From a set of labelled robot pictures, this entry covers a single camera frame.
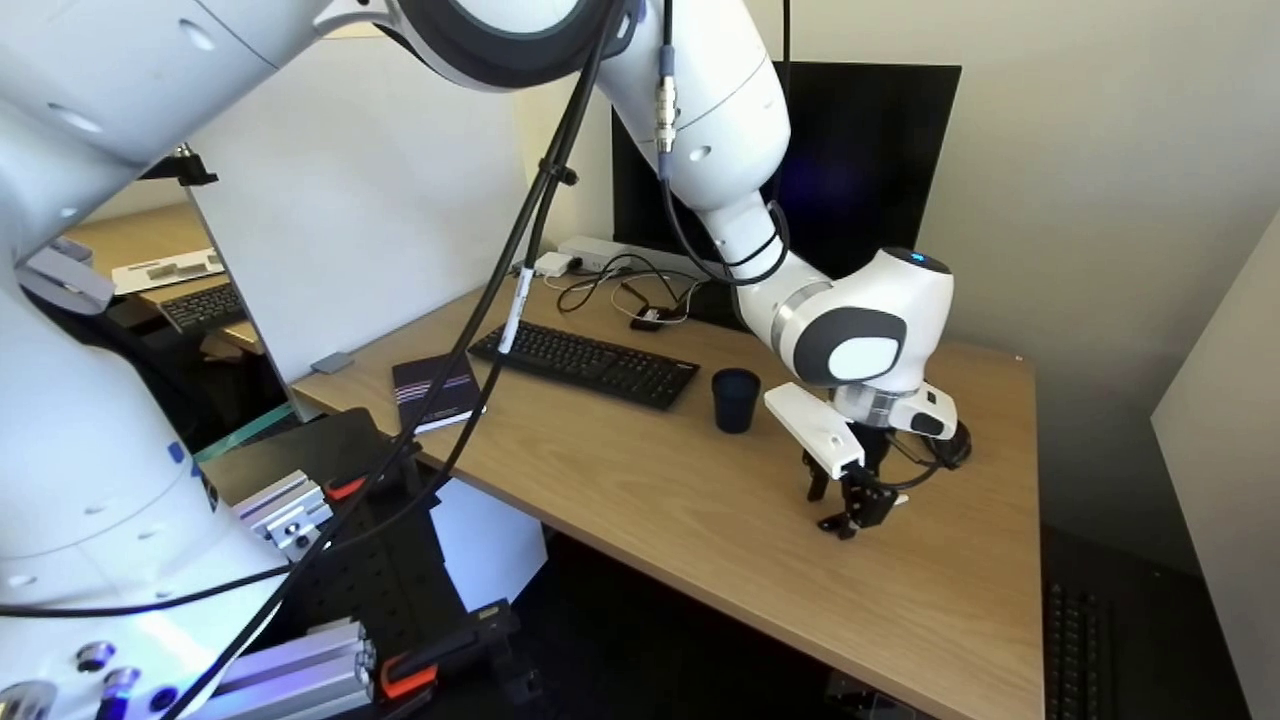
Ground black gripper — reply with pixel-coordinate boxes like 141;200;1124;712
800;382;977;542

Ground dark blue cup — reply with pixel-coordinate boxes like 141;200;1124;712
707;365;766;435

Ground black computer keyboard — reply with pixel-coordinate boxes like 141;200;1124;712
466;315;705;415

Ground white power strip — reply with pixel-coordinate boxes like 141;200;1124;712
555;233;714;289

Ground black computer monitor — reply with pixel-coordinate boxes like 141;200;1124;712
608;56;966;340

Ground white power adapter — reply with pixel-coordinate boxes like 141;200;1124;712
528;248;585;283

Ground white partition board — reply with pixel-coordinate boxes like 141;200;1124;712
181;19;620;390
1150;208;1280;720

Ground dark notebook with coloured stripes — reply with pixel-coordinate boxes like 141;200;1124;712
387;346;488;440

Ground black mounting board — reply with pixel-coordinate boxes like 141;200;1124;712
196;402;546;720

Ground aluminium extrusion profile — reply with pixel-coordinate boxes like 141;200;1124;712
228;462;339;561
181;612;385;720

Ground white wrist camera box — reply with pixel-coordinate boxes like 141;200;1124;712
759;378;872;482

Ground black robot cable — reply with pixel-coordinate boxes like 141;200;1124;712
0;0;689;720

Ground black clamp with orange handle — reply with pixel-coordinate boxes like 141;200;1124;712
321;440;419;513
378;601;528;706

